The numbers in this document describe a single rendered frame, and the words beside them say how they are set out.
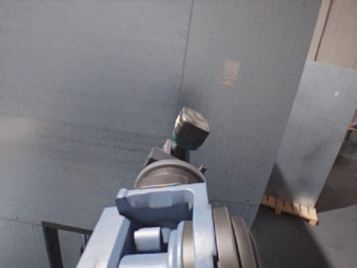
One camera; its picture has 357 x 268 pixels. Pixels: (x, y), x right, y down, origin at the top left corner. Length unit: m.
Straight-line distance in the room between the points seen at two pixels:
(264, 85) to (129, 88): 0.46
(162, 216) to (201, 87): 0.54
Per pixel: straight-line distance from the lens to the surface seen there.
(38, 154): 1.08
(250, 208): 1.06
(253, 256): 0.25
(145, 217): 0.36
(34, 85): 0.98
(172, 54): 0.79
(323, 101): 4.84
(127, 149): 0.91
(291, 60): 0.86
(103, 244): 0.32
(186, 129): 0.52
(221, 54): 0.80
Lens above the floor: 2.99
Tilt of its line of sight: 22 degrees down
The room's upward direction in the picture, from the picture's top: 9 degrees clockwise
